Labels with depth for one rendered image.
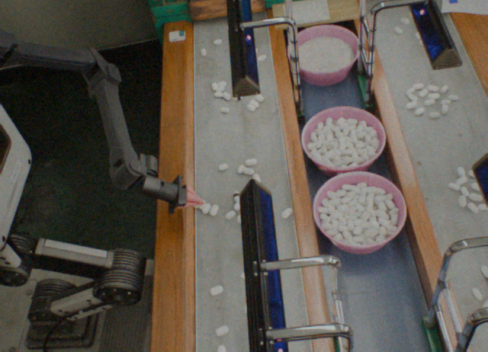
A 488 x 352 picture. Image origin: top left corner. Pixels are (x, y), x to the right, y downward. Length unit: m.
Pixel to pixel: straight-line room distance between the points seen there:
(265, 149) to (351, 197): 0.33
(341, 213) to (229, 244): 0.35
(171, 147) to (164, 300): 0.56
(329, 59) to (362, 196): 0.64
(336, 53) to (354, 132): 0.41
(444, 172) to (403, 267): 0.33
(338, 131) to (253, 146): 0.29
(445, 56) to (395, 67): 0.50
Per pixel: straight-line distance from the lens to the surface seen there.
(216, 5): 2.37
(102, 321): 2.02
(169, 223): 1.78
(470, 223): 1.78
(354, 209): 1.76
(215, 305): 1.64
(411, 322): 1.68
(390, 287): 1.72
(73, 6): 3.39
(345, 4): 2.40
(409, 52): 2.24
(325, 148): 1.91
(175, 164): 1.91
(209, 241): 1.75
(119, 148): 1.66
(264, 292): 1.22
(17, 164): 1.50
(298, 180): 1.80
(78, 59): 1.85
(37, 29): 3.50
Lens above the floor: 2.20
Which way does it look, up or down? 51 degrees down
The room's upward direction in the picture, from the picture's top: 12 degrees counter-clockwise
